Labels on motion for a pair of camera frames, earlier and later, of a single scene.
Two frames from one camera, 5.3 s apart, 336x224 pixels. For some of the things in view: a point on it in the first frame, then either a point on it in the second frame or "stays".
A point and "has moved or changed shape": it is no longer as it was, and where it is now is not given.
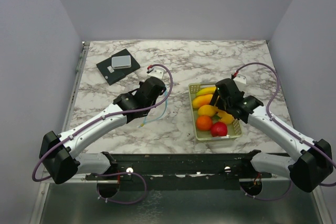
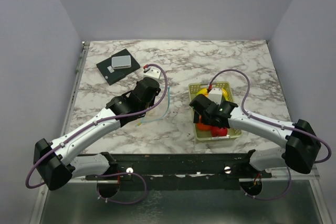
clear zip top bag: [156, 113] has moved or changed shape
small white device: [121, 62] stays
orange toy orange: [203, 123] stays
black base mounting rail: [214, 171] stays
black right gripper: [215, 98] to [196, 117]
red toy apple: [219, 129] stays
